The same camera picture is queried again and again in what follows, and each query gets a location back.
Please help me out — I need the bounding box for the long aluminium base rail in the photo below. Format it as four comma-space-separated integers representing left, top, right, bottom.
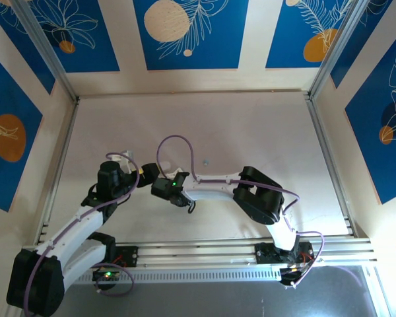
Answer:
18, 236, 379, 270

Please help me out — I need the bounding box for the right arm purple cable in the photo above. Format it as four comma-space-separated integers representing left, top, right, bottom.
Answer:
155, 134, 325, 290

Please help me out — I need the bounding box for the aluminium frame post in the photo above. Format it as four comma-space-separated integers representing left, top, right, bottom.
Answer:
308, 0, 367, 100
11, 0, 80, 102

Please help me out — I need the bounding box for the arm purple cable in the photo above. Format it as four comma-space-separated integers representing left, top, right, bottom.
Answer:
23, 151, 141, 317
155, 134, 325, 290

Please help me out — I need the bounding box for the slotted grey cable duct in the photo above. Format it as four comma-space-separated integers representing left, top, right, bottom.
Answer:
64, 266, 283, 285

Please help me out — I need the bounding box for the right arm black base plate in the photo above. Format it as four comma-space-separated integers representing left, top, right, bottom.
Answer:
255, 240, 314, 265

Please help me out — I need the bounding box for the right aluminium frame post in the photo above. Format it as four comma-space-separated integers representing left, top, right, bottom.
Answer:
308, 0, 367, 100

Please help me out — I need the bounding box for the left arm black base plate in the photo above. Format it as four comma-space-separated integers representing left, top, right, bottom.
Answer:
79, 244, 140, 269

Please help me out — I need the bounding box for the left aluminium frame post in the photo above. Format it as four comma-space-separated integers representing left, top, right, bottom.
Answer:
11, 0, 80, 102

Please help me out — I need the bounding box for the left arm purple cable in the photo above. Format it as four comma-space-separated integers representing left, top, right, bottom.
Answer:
23, 151, 141, 317

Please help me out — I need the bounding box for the right aluminium table side rail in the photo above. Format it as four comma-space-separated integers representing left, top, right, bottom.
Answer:
305, 94, 360, 238

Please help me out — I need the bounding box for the left aluminium table side rail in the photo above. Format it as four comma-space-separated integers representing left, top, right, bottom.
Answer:
34, 97, 82, 247

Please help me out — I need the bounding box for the aluminium table side rail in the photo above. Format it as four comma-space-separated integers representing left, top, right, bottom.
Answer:
305, 94, 360, 238
34, 97, 82, 247

